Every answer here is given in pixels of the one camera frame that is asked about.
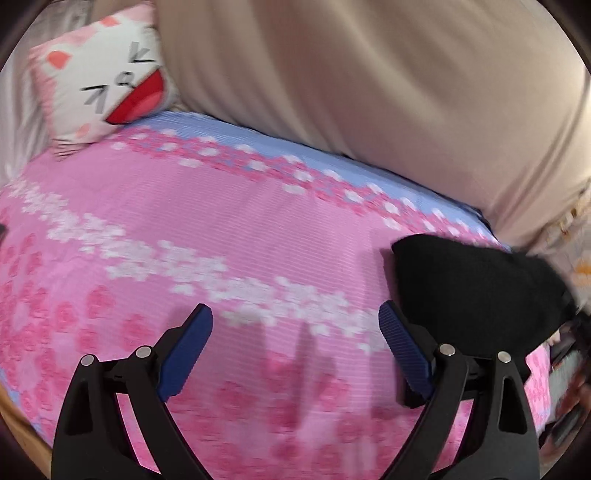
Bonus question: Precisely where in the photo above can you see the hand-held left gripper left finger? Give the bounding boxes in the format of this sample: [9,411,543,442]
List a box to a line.
[51,303,215,480]

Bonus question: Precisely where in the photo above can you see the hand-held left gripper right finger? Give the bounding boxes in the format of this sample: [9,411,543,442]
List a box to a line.
[378,300,541,480]

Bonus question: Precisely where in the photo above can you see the black pants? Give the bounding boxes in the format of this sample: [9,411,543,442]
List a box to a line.
[392,234,577,384]

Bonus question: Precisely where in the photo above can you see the pink floral bed sheet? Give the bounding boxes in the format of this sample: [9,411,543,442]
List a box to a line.
[0,110,555,480]

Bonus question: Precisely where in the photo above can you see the cream floral cloth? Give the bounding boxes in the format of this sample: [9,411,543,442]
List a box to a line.
[526,178,591,315]

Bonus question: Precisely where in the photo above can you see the beige duvet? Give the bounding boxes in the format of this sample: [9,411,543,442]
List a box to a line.
[154,0,591,252]

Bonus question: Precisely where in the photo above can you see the white cat face pillow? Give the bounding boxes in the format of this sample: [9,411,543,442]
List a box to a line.
[28,1,182,155]

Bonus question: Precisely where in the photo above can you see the wooden bed frame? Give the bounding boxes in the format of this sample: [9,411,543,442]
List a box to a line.
[0,381,52,478]

